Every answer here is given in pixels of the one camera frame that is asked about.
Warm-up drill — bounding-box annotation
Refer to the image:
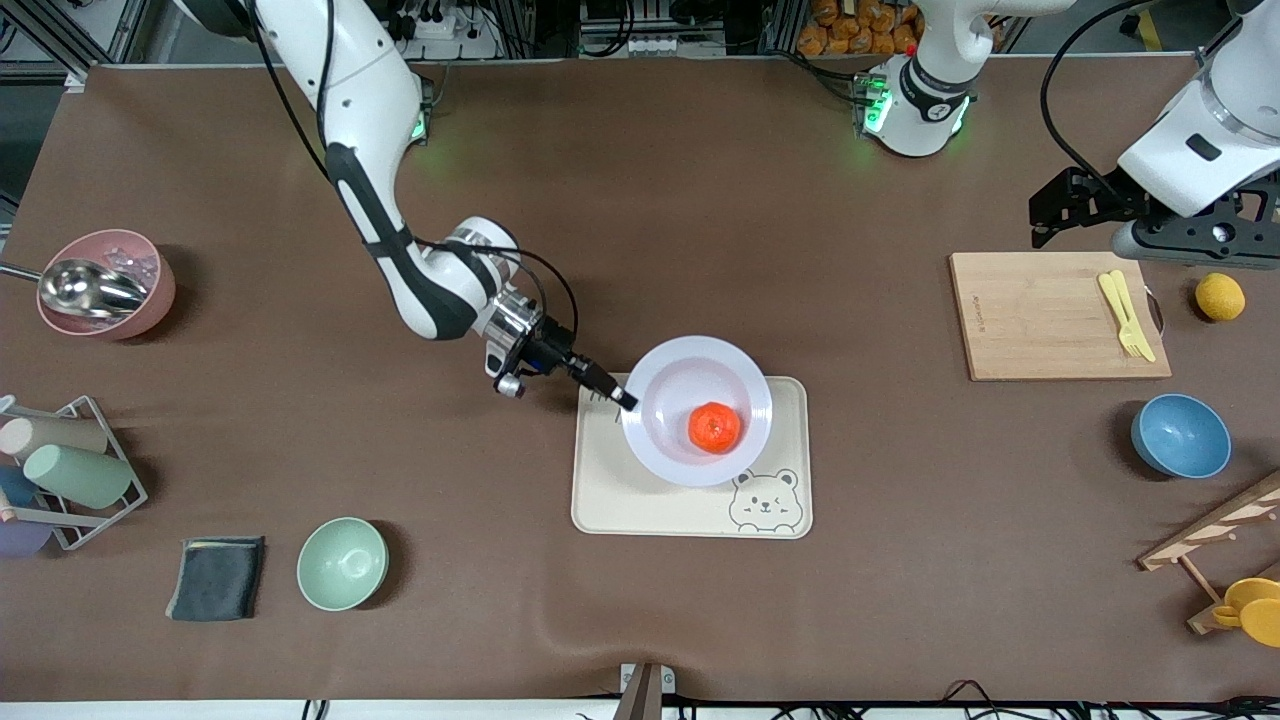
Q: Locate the yellow lemon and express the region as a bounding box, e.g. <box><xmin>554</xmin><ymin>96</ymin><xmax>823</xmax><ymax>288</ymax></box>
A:
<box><xmin>1196</xmin><ymin>273</ymin><xmax>1247</xmax><ymax>322</ymax></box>

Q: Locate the beige cup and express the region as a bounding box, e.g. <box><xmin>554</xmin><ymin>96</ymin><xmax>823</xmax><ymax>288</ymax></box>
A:
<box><xmin>0</xmin><ymin>415</ymin><xmax>108</xmax><ymax>461</ymax></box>

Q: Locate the orange mandarin fruit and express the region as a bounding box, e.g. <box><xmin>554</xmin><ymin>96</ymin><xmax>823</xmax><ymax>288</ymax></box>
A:
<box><xmin>688</xmin><ymin>402</ymin><xmax>743</xmax><ymax>455</ymax></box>

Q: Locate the wooden cutting board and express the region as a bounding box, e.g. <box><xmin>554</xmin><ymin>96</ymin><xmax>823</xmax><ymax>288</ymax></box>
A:
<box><xmin>949</xmin><ymin>251</ymin><xmax>1172</xmax><ymax>382</ymax></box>

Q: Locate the cream bear print tray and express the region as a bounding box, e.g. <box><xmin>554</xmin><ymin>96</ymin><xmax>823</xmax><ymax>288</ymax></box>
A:
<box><xmin>571</xmin><ymin>374</ymin><xmax>813</xmax><ymax>540</ymax></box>

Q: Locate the purple cup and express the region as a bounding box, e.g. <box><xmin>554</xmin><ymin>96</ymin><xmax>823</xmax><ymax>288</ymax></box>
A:
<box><xmin>0</xmin><ymin>518</ymin><xmax>53</xmax><ymax>558</ymax></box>

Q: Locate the mint green cup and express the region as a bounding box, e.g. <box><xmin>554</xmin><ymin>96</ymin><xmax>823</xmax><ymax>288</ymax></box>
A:
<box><xmin>23</xmin><ymin>443</ymin><xmax>134</xmax><ymax>510</ymax></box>

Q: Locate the shiny metal scoop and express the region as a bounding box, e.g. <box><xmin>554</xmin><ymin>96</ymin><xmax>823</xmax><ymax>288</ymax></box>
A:
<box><xmin>0</xmin><ymin>259</ymin><xmax>149</xmax><ymax>321</ymax></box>

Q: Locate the white power strip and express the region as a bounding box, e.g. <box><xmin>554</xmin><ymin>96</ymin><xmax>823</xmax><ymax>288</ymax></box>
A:
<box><xmin>398</xmin><ymin>0</ymin><xmax>501</xmax><ymax>61</ymax></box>

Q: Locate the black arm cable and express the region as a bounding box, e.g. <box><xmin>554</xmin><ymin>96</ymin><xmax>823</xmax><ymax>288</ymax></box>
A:
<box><xmin>415</xmin><ymin>238</ymin><xmax>580</xmax><ymax>347</ymax></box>
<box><xmin>1040</xmin><ymin>0</ymin><xmax>1201</xmax><ymax>193</ymax></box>

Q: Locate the yellow plastic knife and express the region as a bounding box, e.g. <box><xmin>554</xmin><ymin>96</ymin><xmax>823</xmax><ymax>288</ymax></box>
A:
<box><xmin>1110</xmin><ymin>269</ymin><xmax>1158</xmax><ymax>363</ymax></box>

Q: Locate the dark grey folded cloth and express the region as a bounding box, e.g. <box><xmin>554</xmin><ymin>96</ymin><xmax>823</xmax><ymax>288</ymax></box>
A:
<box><xmin>166</xmin><ymin>537</ymin><xmax>266</xmax><ymax>622</ymax></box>

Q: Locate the metal table clamp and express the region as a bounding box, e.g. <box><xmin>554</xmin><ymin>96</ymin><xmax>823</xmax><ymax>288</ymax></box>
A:
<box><xmin>612</xmin><ymin>662</ymin><xmax>676</xmax><ymax>720</ymax></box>

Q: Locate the bag of orange buns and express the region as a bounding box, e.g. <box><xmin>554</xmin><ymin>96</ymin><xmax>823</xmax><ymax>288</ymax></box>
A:
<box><xmin>797</xmin><ymin>0</ymin><xmax>926</xmax><ymax>58</ymax></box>

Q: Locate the yellow plastic fork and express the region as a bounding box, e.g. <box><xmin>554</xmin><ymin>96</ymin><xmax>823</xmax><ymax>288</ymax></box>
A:
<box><xmin>1098</xmin><ymin>272</ymin><xmax>1145</xmax><ymax>359</ymax></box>

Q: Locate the white wire cup rack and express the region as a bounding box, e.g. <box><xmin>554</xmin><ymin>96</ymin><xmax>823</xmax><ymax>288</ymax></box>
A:
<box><xmin>0</xmin><ymin>395</ymin><xmax>149</xmax><ymax>552</ymax></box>

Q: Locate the mint green bowl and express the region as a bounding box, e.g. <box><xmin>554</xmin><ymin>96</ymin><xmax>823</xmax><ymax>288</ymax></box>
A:
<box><xmin>297</xmin><ymin>517</ymin><xmax>389</xmax><ymax>612</ymax></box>

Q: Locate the white round plate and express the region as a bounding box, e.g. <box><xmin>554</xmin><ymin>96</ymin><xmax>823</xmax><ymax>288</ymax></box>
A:
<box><xmin>621</xmin><ymin>335</ymin><xmax>774</xmax><ymax>488</ymax></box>

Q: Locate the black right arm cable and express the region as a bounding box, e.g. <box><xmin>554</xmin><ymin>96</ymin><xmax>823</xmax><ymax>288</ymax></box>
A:
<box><xmin>415</xmin><ymin>238</ymin><xmax>580</xmax><ymax>347</ymax></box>

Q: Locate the pink bowl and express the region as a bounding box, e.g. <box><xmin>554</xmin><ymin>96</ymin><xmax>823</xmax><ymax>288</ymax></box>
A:
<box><xmin>37</xmin><ymin>229</ymin><xmax>176</xmax><ymax>341</ymax></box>

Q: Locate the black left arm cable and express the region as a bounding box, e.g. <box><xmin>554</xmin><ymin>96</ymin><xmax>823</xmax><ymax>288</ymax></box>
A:
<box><xmin>1040</xmin><ymin>0</ymin><xmax>1201</xmax><ymax>193</ymax></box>

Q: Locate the wooden drying rack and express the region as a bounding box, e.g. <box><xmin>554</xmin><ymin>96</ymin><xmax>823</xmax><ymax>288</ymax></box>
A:
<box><xmin>1138</xmin><ymin>470</ymin><xmax>1280</xmax><ymax>636</ymax></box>

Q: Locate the blue bowl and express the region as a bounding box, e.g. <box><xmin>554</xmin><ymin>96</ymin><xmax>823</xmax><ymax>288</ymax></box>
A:
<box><xmin>1131</xmin><ymin>393</ymin><xmax>1232</xmax><ymax>480</ymax></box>

